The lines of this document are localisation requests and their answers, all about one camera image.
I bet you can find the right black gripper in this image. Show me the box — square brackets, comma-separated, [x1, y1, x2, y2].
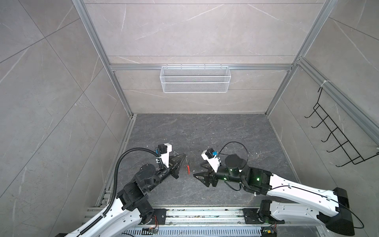
[192, 160, 245, 188]

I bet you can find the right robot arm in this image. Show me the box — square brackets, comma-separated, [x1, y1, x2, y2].
[194, 154, 355, 236]

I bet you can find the black wire hook rack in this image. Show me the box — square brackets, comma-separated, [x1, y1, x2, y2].
[304, 87, 379, 167]

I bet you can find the white wire mesh basket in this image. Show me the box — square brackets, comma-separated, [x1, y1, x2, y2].
[159, 66, 232, 93]

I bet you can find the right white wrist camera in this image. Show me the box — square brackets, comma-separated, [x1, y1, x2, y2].
[201, 148, 221, 173]

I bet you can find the left black corrugated cable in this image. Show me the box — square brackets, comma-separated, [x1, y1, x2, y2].
[76, 147, 158, 235]

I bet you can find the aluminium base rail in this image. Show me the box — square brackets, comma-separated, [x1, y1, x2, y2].
[82, 206, 329, 237]

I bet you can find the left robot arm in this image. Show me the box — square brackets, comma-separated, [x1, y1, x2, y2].
[57, 154, 187, 237]

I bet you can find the right black camera cable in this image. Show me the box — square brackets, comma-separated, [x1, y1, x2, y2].
[217, 141, 249, 166]

